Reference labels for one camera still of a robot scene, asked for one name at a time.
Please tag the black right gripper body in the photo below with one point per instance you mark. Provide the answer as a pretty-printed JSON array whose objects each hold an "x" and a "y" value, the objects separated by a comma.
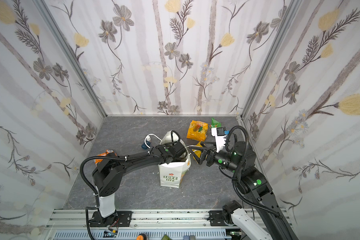
[{"x": 207, "y": 156}]

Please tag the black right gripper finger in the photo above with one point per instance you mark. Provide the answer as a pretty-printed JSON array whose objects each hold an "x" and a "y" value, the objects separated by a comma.
[
  {"x": 198, "y": 155},
  {"x": 206, "y": 146}
]

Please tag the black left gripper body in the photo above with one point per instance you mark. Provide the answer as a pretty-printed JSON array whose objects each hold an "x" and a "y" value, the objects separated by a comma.
[{"x": 179, "y": 148}]

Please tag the yellow mango gummy bag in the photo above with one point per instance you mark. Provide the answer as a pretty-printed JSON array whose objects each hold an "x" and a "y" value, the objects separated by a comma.
[{"x": 197, "y": 131}]

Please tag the green snack bag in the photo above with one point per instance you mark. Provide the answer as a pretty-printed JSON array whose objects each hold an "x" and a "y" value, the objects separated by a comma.
[{"x": 215, "y": 123}]

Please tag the white paper bag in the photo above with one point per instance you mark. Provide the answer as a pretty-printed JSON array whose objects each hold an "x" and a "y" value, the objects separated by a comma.
[{"x": 171, "y": 175}]

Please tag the large yellow snack bag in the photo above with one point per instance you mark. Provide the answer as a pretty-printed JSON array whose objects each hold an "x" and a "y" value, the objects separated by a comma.
[{"x": 205, "y": 151}]

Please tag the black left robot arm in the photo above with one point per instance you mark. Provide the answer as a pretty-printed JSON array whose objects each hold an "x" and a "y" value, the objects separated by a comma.
[{"x": 104, "y": 173}]

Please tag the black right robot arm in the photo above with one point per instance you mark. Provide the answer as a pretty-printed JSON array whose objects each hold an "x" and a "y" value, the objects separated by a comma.
[{"x": 235, "y": 154}]

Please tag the small blue bottle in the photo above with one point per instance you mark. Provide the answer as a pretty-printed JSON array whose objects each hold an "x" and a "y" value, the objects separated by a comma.
[{"x": 147, "y": 143}]

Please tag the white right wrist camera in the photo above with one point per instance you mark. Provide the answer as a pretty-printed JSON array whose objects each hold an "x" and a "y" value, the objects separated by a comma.
[{"x": 220, "y": 134}]

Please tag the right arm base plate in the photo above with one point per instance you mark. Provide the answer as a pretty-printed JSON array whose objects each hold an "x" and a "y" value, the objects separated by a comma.
[{"x": 220, "y": 218}]

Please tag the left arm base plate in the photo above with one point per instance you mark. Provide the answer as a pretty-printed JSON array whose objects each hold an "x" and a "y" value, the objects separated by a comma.
[{"x": 118, "y": 219}]

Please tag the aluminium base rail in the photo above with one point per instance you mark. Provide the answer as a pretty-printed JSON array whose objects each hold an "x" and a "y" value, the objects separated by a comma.
[{"x": 176, "y": 224}]

